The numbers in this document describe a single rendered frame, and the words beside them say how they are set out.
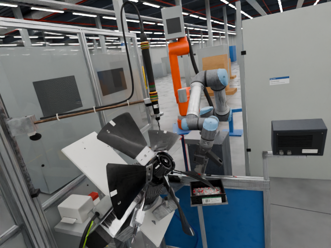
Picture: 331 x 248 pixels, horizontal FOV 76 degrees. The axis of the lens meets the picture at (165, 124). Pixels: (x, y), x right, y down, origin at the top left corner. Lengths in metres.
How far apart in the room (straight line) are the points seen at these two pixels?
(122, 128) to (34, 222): 0.63
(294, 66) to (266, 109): 0.56
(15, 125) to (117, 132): 0.45
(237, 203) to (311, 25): 1.98
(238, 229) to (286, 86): 1.72
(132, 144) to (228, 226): 1.08
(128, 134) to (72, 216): 0.64
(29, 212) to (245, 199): 1.31
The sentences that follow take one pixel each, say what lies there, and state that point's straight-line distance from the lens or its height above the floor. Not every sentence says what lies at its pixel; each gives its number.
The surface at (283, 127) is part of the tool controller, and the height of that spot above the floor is 1.23.
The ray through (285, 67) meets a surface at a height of 1.42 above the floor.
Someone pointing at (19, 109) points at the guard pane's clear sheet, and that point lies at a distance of 1.42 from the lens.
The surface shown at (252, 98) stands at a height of 1.09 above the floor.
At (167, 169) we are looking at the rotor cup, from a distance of 1.05.
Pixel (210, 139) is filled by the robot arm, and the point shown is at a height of 1.27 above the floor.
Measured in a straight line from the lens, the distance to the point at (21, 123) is 1.13.
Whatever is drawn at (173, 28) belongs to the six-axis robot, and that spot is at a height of 2.35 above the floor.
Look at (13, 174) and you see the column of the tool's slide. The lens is 1.22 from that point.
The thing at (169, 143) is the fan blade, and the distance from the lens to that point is 1.26.
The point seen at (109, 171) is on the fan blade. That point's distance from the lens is 0.87.
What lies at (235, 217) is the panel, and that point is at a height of 0.52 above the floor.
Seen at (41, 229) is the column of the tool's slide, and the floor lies 1.00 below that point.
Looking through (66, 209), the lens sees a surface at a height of 0.96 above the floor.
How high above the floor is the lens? 1.70
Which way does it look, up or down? 16 degrees down
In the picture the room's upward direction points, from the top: 10 degrees counter-clockwise
